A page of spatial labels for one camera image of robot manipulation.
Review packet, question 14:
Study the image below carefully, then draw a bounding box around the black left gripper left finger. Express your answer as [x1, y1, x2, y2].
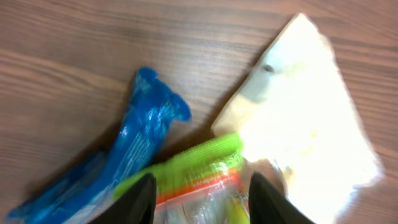
[89, 174, 157, 224]

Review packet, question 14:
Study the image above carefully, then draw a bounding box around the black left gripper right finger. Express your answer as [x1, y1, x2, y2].
[248, 172, 314, 224]

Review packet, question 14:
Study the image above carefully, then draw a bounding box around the blue snack bar wrapper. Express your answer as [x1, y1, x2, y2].
[6, 67, 191, 224]

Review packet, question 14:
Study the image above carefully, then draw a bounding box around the beige snack bag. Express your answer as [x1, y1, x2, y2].
[211, 13, 382, 223]

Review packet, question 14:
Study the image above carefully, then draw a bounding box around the green snack bag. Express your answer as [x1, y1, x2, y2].
[113, 133, 249, 224]

